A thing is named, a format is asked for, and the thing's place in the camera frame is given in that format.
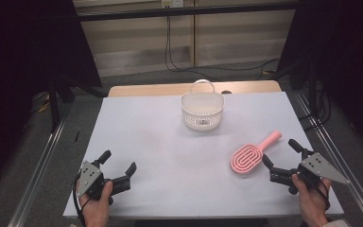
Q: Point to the metal floor rail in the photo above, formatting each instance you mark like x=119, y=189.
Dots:
x=337, y=148
x=38, y=176

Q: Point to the black metal stand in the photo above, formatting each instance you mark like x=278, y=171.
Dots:
x=54, y=107

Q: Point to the white plastic basket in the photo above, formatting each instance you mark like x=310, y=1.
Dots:
x=201, y=123

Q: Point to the white table mat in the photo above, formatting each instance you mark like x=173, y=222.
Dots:
x=170, y=164

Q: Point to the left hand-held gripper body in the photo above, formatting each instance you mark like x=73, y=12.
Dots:
x=89, y=179

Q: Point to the person's left hand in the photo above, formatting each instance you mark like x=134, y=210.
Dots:
x=96, y=211

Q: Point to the light wooden table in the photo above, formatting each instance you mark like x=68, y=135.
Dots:
x=145, y=90

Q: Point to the pink hairbrush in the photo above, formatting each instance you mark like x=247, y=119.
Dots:
x=245, y=157

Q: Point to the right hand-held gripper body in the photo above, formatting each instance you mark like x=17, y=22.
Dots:
x=319, y=167

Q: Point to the black curtain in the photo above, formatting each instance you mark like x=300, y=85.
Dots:
x=19, y=63
x=343, y=47

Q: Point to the person's right hand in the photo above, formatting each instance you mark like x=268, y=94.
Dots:
x=312, y=205

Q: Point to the white wall socket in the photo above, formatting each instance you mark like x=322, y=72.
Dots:
x=171, y=3

